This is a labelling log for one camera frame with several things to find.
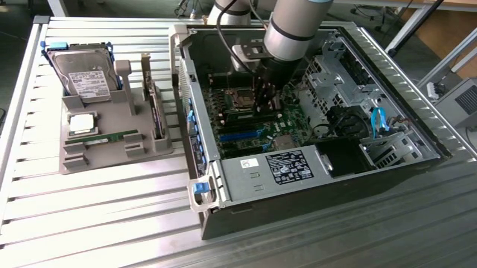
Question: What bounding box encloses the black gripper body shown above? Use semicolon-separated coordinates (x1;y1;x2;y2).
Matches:
259;56;305;94

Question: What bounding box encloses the installed green RAM stick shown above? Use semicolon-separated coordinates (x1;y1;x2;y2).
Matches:
222;110;264;124

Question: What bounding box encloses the CPU socket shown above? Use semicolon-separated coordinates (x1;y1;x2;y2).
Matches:
224;87;260;110

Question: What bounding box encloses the green motherboard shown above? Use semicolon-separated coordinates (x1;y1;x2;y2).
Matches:
204;71;319;160

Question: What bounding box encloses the metal disk bay cage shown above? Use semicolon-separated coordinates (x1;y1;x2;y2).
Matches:
299;38;376;119

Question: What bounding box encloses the blue expansion slot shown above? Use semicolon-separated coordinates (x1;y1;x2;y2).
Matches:
218;129;263;142

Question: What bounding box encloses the silver chipset heatsink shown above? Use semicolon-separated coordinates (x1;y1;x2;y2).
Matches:
273;136;299;152

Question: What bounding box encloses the grey power supply unit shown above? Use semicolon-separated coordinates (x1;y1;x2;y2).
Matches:
218;147;333;202

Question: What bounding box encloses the graphics card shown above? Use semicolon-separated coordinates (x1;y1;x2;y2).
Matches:
141;52;168;141

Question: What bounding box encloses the open black PC case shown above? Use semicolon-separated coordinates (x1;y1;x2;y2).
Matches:
170;23;455;241

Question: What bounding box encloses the white power strip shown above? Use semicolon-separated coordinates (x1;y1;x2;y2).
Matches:
427;80;450;100

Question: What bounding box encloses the wooden desk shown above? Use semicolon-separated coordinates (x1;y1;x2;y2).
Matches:
388;5;477;79

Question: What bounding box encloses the grey parts rack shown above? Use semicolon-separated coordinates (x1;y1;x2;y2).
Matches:
59;59;176;175

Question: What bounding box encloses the silver hard disk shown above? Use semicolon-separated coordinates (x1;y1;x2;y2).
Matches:
51;49;120;104

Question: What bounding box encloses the silver CPU chip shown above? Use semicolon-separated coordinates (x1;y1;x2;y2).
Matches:
70;113;97;132

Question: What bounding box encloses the grey computer box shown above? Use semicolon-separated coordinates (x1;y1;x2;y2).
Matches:
434;77;477;130

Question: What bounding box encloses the blue disk carrier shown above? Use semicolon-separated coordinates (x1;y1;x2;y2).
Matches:
41;41;125;96

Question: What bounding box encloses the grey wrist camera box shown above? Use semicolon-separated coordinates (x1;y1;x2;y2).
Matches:
232;41;276;74

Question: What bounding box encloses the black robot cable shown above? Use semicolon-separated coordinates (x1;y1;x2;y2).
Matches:
216;0;259;74

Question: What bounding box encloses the black plastic duct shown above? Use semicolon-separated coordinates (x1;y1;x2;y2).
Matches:
316;138;377;179

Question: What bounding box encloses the blue SATA wire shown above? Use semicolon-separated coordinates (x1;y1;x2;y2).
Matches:
371;107;393;139

